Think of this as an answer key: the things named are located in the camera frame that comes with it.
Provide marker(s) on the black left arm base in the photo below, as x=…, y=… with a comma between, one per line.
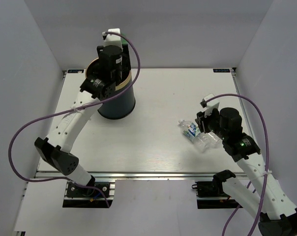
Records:
x=76, y=197

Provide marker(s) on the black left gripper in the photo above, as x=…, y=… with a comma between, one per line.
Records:
x=126, y=65

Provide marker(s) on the blue logo sticker right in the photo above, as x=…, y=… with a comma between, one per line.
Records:
x=221, y=70

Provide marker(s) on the blue logo sticker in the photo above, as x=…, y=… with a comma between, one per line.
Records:
x=75, y=71
x=221, y=70

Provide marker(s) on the green Sprite bottle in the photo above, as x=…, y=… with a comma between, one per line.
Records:
x=123, y=41

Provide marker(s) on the clear bottle green-blue label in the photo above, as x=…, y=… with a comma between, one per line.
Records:
x=191, y=131

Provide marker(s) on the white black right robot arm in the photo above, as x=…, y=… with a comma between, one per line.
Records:
x=276, y=212

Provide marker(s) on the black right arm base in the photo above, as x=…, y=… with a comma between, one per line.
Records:
x=208, y=197

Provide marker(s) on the blue logo sticker left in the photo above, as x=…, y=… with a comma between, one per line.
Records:
x=75, y=71

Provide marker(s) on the aluminium front table rail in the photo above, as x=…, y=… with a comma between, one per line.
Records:
x=48, y=174

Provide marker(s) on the aluminium right table rail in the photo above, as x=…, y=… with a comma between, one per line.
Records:
x=243, y=102

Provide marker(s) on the dark bin with gold rim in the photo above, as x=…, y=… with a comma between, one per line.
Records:
x=123, y=105

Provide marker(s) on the aluminium table rail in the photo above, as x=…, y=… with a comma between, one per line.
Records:
x=243, y=102
x=48, y=174

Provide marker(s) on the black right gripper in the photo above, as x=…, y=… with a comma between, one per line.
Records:
x=202, y=121

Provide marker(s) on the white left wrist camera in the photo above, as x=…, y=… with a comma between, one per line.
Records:
x=111, y=39

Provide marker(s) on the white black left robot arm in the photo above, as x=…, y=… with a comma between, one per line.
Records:
x=106, y=90

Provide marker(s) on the wide clear plastic bottle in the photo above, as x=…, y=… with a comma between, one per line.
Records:
x=213, y=140

